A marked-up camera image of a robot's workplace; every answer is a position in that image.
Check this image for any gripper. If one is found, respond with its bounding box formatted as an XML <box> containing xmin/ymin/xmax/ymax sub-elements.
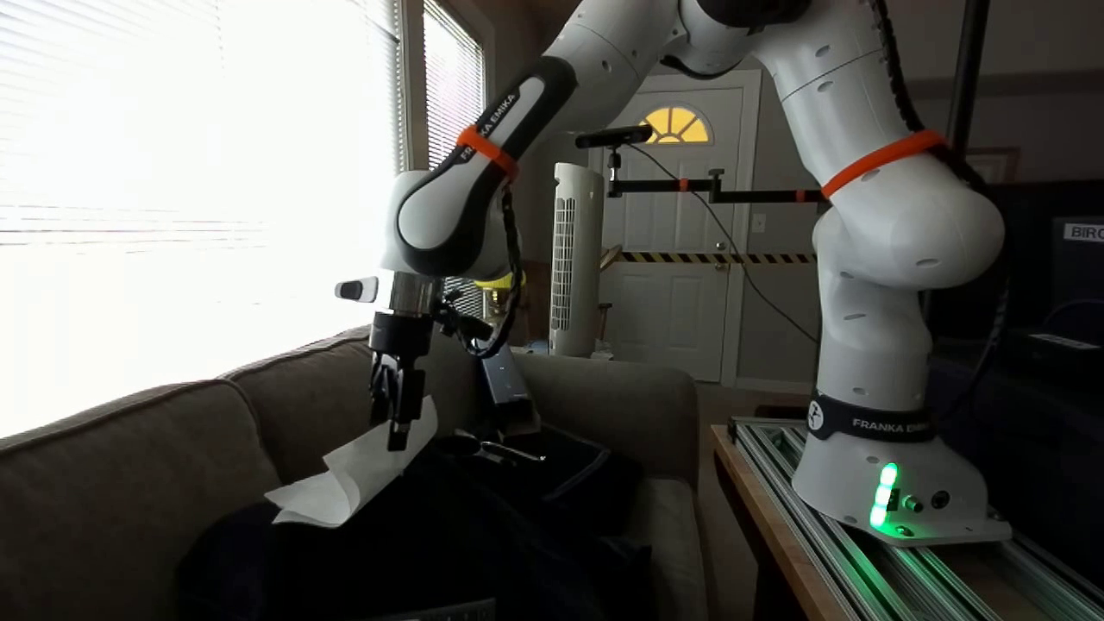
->
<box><xmin>369</xmin><ymin>310</ymin><xmax>436</xmax><ymax>452</ymax></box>

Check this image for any white paper towel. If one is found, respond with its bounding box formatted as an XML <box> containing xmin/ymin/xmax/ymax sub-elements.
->
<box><xmin>265</xmin><ymin>395</ymin><xmax>439</xmax><ymax>529</ymax></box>

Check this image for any dark flat box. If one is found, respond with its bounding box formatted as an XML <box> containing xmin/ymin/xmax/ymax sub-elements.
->
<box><xmin>479</xmin><ymin>343</ymin><xmax>542</xmax><ymax>437</ymax></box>

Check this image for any black cloth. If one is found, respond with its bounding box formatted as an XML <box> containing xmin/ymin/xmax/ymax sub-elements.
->
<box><xmin>177</xmin><ymin>425</ymin><xmax>658</xmax><ymax>621</ymax></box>

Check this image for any white tower fan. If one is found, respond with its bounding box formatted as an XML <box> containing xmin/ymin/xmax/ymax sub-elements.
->
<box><xmin>549</xmin><ymin>162</ymin><xmax>605</xmax><ymax>359</ymax></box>

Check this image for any grey fabric sofa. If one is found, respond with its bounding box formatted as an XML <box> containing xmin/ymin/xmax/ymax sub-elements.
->
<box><xmin>0</xmin><ymin>326</ymin><xmax>710</xmax><ymax>621</ymax></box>

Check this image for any large window with blinds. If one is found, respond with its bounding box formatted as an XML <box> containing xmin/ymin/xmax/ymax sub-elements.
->
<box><xmin>0</xmin><ymin>0</ymin><xmax>408</xmax><ymax>439</ymax></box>

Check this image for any white door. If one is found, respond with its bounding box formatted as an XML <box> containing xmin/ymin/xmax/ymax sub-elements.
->
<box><xmin>593</xmin><ymin>69</ymin><xmax>763</xmax><ymax>386</ymax></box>

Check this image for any narrow window with blinds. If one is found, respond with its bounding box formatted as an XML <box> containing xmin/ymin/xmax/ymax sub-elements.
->
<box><xmin>422</xmin><ymin>0</ymin><xmax>487</xmax><ymax>322</ymax></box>

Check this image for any yellow black caution tape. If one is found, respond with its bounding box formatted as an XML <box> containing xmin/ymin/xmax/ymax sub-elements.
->
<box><xmin>613</xmin><ymin>250</ymin><xmax>817</xmax><ymax>266</ymax></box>

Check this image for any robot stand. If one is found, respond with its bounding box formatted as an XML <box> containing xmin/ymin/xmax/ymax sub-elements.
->
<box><xmin>711</xmin><ymin>417</ymin><xmax>1104</xmax><ymax>621</ymax></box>

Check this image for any black pole stand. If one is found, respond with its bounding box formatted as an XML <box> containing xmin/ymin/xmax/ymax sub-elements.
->
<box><xmin>944</xmin><ymin>0</ymin><xmax>992</xmax><ymax>158</ymax></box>

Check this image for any black speaker box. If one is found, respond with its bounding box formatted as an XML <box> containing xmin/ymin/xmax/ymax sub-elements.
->
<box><xmin>1050</xmin><ymin>215</ymin><xmax>1104</xmax><ymax>348</ymax></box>

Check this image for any camera on mount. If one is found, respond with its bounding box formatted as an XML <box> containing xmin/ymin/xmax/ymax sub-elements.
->
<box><xmin>574</xmin><ymin>124</ymin><xmax>831</xmax><ymax>206</ymax></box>

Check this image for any black cable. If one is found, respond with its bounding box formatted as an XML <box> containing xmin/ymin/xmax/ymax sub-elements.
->
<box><xmin>624</xmin><ymin>141</ymin><xmax>822</xmax><ymax>346</ymax></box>

